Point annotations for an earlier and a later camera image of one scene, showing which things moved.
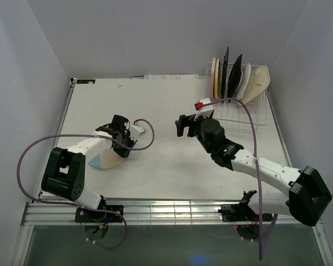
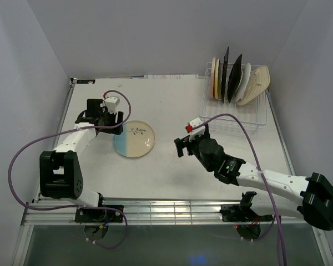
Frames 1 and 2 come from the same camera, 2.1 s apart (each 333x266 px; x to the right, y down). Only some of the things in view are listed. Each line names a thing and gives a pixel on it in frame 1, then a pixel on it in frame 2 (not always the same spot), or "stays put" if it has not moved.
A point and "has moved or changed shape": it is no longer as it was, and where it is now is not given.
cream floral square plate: (225, 73) stays put
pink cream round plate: (212, 80) stays put
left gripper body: (127, 139) → (109, 119)
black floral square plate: (234, 77) stays put
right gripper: (184, 121) → (185, 142)
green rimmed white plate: (241, 87) stays put
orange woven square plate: (259, 80) stays put
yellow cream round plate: (216, 78) stays put
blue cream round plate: (106, 159) has moved or changed shape
